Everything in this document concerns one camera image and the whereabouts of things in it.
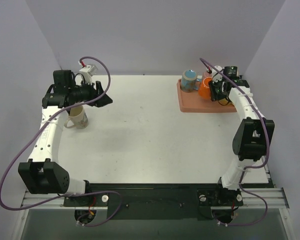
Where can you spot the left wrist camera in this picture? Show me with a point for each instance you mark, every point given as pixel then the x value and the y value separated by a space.
pixel 88 71

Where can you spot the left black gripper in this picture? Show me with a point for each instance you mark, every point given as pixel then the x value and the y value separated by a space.
pixel 97 91

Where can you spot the blue-bottom cartoon mug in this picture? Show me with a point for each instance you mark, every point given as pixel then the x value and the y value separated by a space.
pixel 189 81

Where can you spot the aluminium rail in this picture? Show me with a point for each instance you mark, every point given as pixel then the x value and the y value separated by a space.
pixel 275 198

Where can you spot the pink plastic tray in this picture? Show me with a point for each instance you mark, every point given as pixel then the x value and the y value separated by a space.
pixel 191 102

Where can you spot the pink cartoon mug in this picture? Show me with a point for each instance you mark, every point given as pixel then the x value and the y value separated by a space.
pixel 206 74

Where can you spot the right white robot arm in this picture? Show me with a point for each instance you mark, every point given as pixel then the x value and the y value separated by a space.
pixel 249 143

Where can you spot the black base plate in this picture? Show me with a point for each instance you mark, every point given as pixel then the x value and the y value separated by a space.
pixel 160 201

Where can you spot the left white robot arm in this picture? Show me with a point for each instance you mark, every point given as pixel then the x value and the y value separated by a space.
pixel 41 173

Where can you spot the cream floral mug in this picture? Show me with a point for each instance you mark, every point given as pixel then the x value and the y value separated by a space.
pixel 77 118

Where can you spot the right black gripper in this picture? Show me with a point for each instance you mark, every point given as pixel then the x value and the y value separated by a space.
pixel 215 90

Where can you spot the orange mug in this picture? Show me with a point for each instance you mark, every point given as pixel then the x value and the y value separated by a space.
pixel 204 88

